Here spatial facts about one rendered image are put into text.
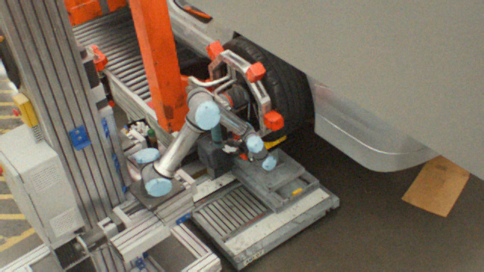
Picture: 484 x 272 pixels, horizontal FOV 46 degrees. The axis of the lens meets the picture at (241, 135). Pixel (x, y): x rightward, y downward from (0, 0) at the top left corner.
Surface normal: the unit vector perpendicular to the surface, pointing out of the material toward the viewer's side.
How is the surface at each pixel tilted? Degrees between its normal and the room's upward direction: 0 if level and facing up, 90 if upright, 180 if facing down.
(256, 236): 0
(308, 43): 90
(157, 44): 90
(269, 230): 0
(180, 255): 0
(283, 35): 90
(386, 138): 95
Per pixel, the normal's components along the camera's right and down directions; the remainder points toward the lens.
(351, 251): -0.09, -0.77
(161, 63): 0.58, 0.47
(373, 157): -0.62, 0.55
